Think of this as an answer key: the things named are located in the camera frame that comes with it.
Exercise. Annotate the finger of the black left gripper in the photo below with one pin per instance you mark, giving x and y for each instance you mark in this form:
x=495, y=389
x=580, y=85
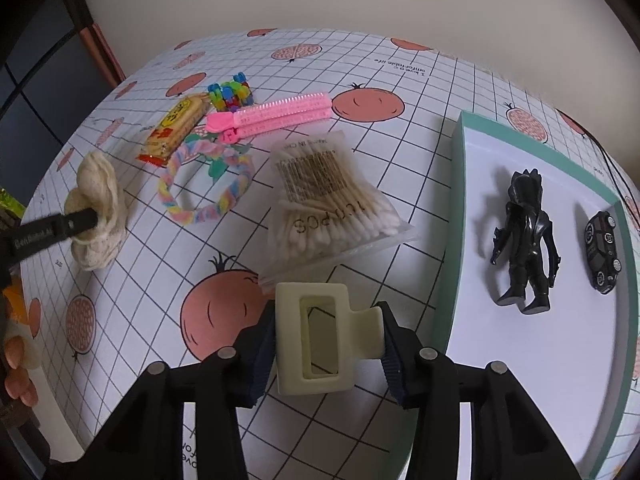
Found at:
x=26, y=240

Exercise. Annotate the dark window frame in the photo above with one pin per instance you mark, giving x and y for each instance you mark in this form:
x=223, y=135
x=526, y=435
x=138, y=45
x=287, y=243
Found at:
x=60, y=66

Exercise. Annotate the pink hair roller clip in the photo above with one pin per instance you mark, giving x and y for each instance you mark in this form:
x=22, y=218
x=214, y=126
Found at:
x=232, y=127

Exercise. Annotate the cream knitted scrunchie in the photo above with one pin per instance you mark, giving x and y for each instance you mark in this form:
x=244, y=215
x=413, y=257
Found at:
x=98, y=189

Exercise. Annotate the colourful building block toy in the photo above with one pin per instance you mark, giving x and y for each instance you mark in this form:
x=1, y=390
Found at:
x=231, y=95

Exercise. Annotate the cream plastic hair claw clip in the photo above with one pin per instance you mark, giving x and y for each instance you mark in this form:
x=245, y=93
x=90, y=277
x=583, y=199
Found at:
x=321, y=339

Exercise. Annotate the black toy car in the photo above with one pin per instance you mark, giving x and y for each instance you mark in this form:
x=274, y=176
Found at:
x=603, y=263

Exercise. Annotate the black monster figurine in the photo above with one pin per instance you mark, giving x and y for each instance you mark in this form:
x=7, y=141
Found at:
x=534, y=260

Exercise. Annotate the fruit pattern grid tablecloth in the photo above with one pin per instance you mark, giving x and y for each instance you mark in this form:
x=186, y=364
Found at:
x=398, y=104

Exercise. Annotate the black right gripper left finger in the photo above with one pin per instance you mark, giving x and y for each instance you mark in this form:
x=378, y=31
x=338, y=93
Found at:
x=142, y=439

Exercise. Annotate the bag of cotton swabs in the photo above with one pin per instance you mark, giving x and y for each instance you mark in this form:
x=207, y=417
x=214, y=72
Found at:
x=324, y=209

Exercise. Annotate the teal white storage box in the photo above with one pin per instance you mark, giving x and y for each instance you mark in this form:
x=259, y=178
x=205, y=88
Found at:
x=576, y=361

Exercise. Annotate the person's left hand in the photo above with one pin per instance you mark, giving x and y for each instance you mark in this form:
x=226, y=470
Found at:
x=21, y=357

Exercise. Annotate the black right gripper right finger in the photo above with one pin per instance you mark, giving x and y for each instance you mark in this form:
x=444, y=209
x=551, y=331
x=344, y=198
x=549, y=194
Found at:
x=510, y=438

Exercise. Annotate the yellow snack cracker packet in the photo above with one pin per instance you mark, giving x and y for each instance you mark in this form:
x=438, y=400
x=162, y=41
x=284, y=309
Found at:
x=173, y=129

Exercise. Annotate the pastel braided hair scrunchie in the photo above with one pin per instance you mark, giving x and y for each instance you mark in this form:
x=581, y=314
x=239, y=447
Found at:
x=194, y=168

